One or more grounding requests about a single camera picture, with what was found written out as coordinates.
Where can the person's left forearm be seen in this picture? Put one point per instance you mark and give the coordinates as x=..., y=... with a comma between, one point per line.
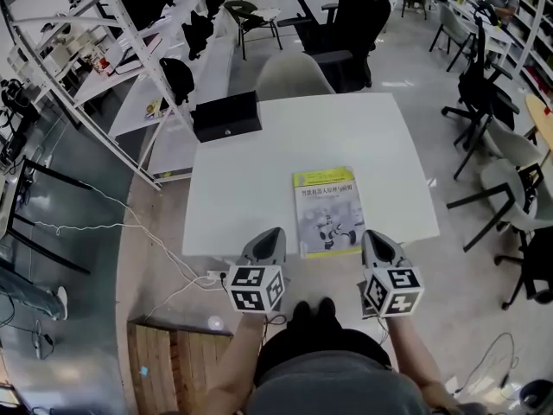
x=242, y=353

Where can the yellow booklet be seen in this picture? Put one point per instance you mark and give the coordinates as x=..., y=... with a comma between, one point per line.
x=155, y=108

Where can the dark round bin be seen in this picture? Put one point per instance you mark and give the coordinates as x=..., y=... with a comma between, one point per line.
x=538, y=398

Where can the person's gray shirt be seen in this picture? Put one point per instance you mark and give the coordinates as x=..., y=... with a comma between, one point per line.
x=337, y=391

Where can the black headrest office chair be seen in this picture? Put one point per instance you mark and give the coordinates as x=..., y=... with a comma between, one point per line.
x=309, y=2

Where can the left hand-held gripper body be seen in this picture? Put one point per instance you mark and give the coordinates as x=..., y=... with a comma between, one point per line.
x=255, y=290

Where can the black high-back office chair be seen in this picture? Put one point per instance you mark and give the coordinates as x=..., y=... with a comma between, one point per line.
x=354, y=15

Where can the dark chair white seat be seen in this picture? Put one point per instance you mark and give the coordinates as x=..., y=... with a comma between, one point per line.
x=259, y=13

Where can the dark table black legs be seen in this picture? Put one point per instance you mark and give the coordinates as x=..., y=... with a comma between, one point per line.
x=47, y=249

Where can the person's black shoe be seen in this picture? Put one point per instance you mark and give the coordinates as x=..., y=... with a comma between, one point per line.
x=301, y=311
x=327, y=309

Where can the white box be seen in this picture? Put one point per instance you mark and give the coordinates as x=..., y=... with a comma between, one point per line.
x=71, y=52

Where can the beige shell chair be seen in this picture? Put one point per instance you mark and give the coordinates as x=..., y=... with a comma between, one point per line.
x=294, y=76

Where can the light gray shell chair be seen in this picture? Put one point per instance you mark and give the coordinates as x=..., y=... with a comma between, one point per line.
x=510, y=141
x=501, y=175

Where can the gray chair black legs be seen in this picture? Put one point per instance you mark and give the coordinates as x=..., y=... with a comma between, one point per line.
x=453, y=24

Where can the white power strip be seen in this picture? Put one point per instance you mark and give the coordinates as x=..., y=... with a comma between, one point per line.
x=214, y=276

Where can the white desk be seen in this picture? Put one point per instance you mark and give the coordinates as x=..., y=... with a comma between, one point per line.
x=497, y=37

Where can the person's left black shoe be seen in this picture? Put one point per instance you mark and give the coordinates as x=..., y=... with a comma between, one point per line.
x=301, y=311

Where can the person's right black shoe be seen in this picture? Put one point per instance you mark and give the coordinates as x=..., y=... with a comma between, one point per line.
x=327, y=309

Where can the black mesh office chair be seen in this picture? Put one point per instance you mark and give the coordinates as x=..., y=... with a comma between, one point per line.
x=479, y=89

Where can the person's right forearm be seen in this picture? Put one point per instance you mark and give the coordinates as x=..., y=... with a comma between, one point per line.
x=410, y=357

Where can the paperback book yellow-green cover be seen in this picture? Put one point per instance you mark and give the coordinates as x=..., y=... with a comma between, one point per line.
x=328, y=214

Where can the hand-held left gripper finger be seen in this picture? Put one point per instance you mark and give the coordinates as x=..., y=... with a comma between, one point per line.
x=276, y=253
x=250, y=253

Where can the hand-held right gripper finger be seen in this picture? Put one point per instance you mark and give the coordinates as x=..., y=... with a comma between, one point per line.
x=370, y=253
x=393, y=255

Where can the round yellow table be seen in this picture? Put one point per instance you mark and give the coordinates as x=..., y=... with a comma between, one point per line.
x=540, y=115

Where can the dark purple notebook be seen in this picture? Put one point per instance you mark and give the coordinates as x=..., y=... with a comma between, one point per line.
x=151, y=43

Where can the white storage shelf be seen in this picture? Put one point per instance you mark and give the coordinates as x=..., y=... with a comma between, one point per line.
x=535, y=24

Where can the black box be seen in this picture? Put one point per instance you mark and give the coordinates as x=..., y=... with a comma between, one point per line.
x=224, y=117

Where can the person's black trousers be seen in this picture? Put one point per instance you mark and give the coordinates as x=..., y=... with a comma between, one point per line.
x=319, y=344

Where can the small red item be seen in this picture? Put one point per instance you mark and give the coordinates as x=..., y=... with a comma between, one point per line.
x=103, y=65

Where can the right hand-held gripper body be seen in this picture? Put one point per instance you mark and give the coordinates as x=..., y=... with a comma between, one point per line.
x=393, y=292

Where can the wooden pallet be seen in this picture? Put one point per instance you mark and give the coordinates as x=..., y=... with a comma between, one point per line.
x=194, y=374

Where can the white metal shelf rack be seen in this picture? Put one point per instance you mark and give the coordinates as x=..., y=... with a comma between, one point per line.
x=108, y=82

